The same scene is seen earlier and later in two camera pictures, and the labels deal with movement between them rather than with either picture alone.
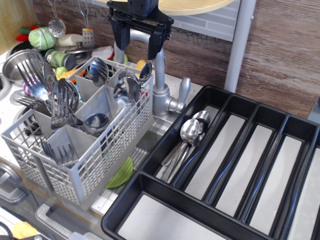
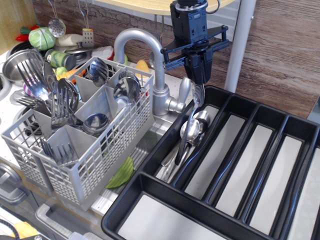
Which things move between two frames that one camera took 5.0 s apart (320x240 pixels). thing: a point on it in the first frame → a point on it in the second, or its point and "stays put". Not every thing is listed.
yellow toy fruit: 140,65 stays put
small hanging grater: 88,40 stays put
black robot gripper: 143,14 → 190,30
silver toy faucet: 162,102 stays put
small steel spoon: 145,72 → 198,90
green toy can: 57,59 stays put
